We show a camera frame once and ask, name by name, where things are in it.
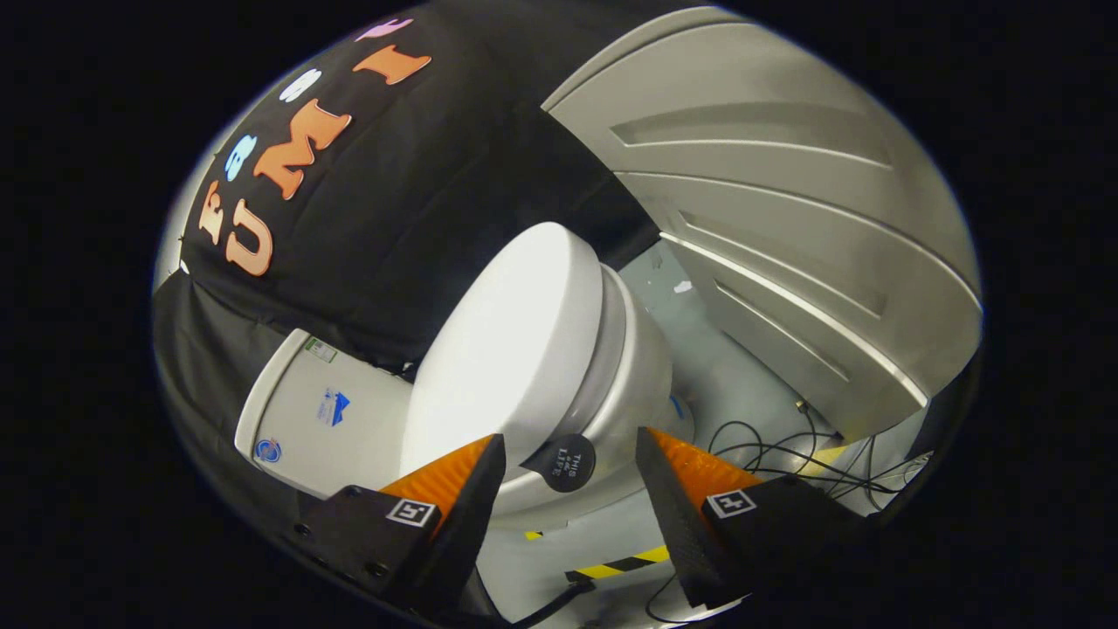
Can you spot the yellow black hazard tape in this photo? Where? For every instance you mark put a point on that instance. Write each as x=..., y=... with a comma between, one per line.
x=611, y=566

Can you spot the black backdrop cloth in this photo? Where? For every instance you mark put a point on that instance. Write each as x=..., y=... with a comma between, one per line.
x=419, y=218

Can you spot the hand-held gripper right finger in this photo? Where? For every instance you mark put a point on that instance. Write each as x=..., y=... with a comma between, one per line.
x=681, y=533

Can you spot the white toilet lid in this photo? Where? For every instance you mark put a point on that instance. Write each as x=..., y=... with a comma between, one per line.
x=507, y=349

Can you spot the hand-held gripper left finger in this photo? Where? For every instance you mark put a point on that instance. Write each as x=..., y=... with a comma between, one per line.
x=463, y=533

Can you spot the white panelled cabinet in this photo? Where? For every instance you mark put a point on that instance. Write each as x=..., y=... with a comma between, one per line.
x=786, y=175

